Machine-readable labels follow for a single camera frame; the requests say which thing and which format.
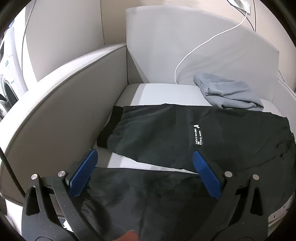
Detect black pants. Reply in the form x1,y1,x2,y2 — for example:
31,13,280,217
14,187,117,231
80,103,296,241

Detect white washing machine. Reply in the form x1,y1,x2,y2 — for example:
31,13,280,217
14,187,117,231
0,25,29,121

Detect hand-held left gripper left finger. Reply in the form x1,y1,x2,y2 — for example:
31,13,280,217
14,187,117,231
21,148,104,241

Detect orange blurred object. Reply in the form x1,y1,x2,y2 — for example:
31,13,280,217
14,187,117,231
114,229,140,241

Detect white back cushion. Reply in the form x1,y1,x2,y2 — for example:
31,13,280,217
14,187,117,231
125,6,280,103

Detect grey folded pants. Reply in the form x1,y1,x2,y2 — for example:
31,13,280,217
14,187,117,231
193,72,264,112

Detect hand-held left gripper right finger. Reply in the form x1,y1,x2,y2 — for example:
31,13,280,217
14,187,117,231
192,150,270,241

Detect white power adapter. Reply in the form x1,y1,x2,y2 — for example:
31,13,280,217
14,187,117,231
228,0,251,11

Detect black cable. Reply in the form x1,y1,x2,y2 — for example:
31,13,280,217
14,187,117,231
0,147,26,197
245,0,257,32

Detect white cable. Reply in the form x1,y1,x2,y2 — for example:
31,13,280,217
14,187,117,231
174,0,251,85

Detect white armchair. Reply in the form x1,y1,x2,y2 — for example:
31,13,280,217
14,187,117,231
0,43,296,223

